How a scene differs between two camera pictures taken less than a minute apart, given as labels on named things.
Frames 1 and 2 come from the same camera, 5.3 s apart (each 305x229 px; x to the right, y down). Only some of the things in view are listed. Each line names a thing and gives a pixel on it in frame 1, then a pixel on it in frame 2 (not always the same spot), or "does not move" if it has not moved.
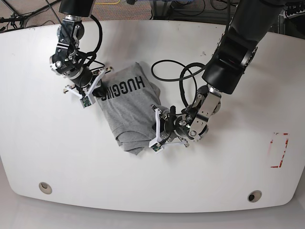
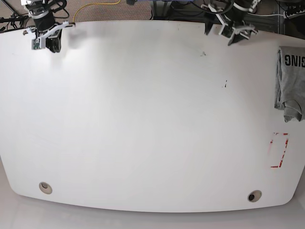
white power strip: [300, 13] does not move
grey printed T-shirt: [130, 105] -> [290, 82]
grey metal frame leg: [161, 9] does not move
